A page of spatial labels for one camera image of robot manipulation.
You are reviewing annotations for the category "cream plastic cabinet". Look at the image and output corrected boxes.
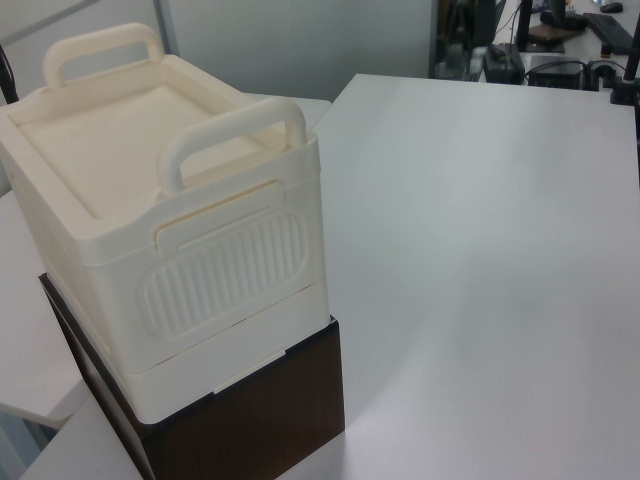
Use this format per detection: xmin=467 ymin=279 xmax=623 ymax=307
xmin=0 ymin=22 xmax=334 ymax=426

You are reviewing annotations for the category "dark brown wooden drawer box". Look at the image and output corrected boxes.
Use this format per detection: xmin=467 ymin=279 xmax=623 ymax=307
xmin=38 ymin=272 xmax=346 ymax=480

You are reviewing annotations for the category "black electronics box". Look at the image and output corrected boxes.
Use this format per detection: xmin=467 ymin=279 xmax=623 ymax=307
xmin=482 ymin=42 xmax=526 ymax=84

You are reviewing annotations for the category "black monitor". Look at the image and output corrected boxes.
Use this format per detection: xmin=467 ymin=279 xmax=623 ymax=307
xmin=467 ymin=0 xmax=507 ymax=51

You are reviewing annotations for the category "black mini computer box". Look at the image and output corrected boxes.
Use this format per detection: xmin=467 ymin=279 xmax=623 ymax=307
xmin=528 ymin=55 xmax=587 ymax=90

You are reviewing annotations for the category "black monitor stand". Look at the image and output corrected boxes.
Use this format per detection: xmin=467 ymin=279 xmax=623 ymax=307
xmin=516 ymin=0 xmax=567 ymax=54

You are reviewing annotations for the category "brown wooden board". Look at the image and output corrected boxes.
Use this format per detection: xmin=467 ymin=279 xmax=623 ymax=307
xmin=528 ymin=22 xmax=576 ymax=42

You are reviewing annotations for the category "black keyboard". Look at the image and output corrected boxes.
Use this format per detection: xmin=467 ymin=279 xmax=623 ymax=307
xmin=589 ymin=13 xmax=637 ymax=51

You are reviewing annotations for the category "grey wall corner post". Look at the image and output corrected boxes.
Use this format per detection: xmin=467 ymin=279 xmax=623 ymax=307
xmin=157 ymin=0 xmax=182 ymax=57

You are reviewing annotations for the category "black clamp camera mount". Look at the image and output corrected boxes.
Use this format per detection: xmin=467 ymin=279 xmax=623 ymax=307
xmin=607 ymin=29 xmax=640 ymax=106

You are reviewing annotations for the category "black camera pole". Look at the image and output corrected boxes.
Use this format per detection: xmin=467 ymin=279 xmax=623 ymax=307
xmin=0 ymin=43 xmax=21 ymax=107

